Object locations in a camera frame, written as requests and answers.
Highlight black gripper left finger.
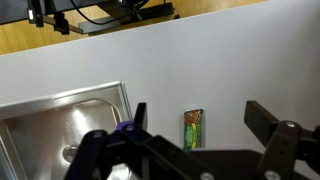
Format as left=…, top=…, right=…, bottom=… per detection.
left=63, top=102, right=214, bottom=180

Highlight green granola bar packet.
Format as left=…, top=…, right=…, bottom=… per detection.
left=182, top=107, right=206, bottom=153

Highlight small black camera device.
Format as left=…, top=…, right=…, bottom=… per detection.
left=26, top=0, right=45, bottom=28

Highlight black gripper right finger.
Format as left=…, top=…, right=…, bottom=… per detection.
left=244, top=100, right=320, bottom=180

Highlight black stand bracket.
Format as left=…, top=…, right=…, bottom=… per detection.
left=43, top=11, right=84, bottom=36

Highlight black stand base plate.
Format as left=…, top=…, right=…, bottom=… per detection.
left=78, top=2, right=176, bottom=35

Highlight stainless steel sink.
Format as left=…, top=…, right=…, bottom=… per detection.
left=0, top=80, right=134, bottom=180

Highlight black floor cable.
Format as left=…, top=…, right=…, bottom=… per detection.
left=69, top=0, right=151, bottom=26

